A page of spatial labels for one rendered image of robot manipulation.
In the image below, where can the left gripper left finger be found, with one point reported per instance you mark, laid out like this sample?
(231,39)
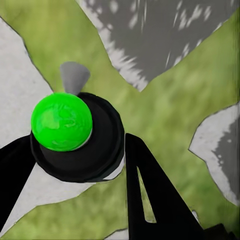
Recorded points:
(16,165)

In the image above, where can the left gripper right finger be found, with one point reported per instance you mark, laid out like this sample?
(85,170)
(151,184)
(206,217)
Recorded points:
(174,219)

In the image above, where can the insectifuge atomizer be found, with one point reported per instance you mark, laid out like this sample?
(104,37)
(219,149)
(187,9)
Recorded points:
(75,136)

